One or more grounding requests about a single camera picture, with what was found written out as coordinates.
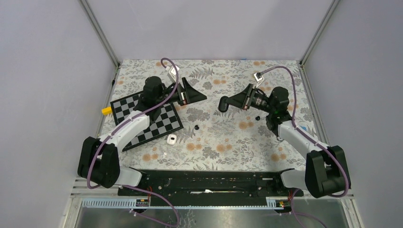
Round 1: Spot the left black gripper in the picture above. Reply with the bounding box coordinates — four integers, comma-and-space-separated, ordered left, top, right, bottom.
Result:
156, 77, 207, 106

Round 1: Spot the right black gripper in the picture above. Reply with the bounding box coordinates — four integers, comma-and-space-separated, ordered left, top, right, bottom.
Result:
224, 84, 275, 114

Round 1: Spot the white earbud case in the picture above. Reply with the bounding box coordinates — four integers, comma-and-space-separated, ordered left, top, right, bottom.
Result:
167, 134, 177, 145

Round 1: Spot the black earbud charging case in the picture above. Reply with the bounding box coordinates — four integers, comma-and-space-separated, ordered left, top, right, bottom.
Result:
218, 96, 229, 113

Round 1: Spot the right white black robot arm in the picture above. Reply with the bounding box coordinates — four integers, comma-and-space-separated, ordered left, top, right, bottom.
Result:
218, 84, 351, 198

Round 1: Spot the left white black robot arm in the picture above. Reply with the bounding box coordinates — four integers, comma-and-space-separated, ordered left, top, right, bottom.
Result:
77, 76, 207, 195

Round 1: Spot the floral table mat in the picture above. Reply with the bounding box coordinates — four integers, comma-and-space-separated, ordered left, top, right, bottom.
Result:
119, 60, 317, 171

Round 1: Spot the black white checkerboard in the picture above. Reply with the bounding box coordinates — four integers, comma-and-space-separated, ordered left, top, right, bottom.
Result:
110, 92, 183, 151

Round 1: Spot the yellow block left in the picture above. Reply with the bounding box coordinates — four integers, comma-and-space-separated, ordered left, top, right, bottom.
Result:
101, 106, 113, 116

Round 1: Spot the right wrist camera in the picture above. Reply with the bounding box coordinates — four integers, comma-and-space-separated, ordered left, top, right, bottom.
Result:
253, 72, 264, 84

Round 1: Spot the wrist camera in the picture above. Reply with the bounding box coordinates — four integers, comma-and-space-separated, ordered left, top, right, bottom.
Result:
166, 65, 180, 81
253, 72, 264, 84

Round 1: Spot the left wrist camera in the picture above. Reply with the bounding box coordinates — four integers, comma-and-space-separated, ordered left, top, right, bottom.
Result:
166, 65, 180, 81

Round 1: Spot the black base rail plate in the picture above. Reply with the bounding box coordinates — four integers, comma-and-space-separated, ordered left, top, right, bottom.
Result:
117, 170, 305, 207

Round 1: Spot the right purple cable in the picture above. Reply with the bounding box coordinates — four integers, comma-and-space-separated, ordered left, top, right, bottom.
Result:
259, 65, 351, 228

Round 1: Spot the purple cable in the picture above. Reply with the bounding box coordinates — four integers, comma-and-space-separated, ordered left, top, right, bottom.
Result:
259, 65, 351, 228
86, 57, 181, 228

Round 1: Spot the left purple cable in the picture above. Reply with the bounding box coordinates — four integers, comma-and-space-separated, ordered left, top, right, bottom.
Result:
86, 57, 181, 228

